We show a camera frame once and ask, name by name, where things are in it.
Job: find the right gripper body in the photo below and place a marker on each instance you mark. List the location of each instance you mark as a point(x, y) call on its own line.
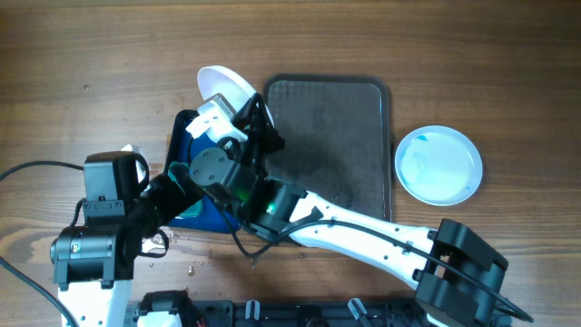
point(258, 168)

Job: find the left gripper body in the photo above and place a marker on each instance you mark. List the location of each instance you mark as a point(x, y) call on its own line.
point(159, 203)

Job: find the green sponge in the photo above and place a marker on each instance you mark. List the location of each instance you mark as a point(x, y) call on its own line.
point(190, 200)

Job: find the white plate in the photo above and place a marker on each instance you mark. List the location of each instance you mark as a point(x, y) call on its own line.
point(217, 79)
point(438, 165)

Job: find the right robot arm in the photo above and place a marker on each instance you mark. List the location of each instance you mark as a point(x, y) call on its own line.
point(455, 275)

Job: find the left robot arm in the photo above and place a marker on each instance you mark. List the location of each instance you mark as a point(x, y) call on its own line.
point(94, 262)

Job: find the grey serving tray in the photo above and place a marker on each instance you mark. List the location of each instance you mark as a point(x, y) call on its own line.
point(337, 132)

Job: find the black tub of blue water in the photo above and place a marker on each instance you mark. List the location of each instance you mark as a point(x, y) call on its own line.
point(203, 215)

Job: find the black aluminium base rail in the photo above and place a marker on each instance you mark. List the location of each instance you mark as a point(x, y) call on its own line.
point(175, 308)

